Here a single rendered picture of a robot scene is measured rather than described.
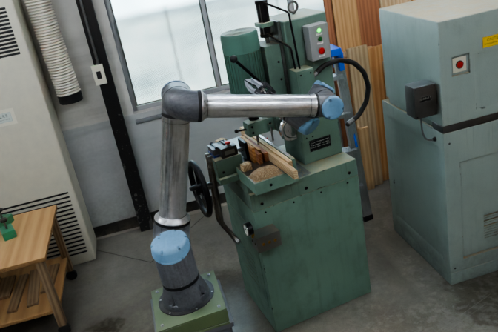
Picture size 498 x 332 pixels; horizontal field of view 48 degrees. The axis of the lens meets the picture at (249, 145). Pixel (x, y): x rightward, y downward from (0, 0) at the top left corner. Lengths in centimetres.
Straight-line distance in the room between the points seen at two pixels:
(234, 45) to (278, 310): 134
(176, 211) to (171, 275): 26
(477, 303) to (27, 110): 277
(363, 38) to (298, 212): 176
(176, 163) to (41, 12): 176
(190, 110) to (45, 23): 185
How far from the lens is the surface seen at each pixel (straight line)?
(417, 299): 318
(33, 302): 352
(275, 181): 252
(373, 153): 419
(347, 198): 288
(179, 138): 219
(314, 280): 300
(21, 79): 367
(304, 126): 227
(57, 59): 375
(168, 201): 230
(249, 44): 257
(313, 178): 273
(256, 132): 273
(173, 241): 222
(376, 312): 311
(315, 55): 263
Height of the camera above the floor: 198
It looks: 22 degrees down
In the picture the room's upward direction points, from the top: 11 degrees counter-clockwise
